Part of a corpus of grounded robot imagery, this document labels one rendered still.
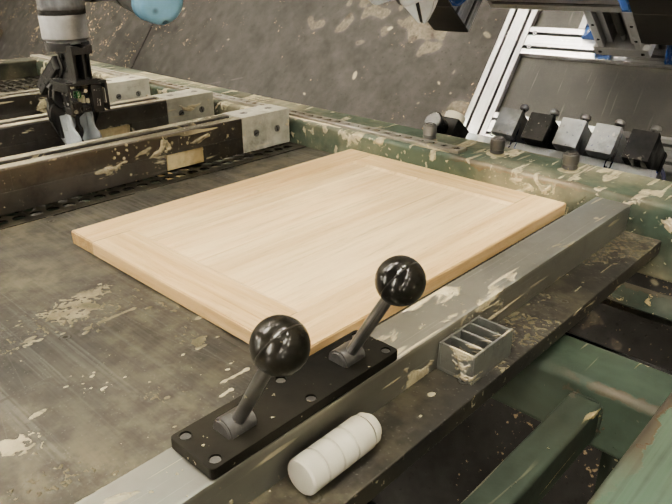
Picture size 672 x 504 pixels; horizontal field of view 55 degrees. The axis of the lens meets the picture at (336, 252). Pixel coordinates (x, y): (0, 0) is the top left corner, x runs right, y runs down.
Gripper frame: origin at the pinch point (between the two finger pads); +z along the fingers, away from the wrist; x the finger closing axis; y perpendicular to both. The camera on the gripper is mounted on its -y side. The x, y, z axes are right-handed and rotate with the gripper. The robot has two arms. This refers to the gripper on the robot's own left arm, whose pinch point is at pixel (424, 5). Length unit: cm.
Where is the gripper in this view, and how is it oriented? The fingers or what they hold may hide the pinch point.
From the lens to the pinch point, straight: 69.1
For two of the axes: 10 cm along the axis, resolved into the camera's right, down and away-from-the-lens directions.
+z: 2.9, 7.0, 6.5
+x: 7.3, 2.8, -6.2
